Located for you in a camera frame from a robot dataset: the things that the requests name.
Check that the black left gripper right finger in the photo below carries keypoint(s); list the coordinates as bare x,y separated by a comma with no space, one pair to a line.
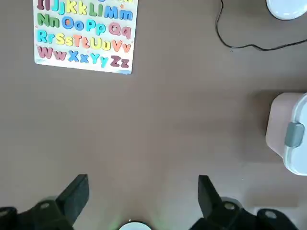
213,206

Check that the colourful alphabet puzzle board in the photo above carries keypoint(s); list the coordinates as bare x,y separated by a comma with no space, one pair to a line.
86,33

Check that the pink plastic bin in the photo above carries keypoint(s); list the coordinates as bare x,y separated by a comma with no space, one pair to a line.
275,127

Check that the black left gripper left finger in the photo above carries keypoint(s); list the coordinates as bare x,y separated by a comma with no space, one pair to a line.
67,203

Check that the white lid with grey clips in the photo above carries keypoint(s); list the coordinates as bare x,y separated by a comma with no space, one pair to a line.
298,158

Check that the white desk lamp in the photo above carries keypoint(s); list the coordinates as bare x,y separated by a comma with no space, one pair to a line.
287,8

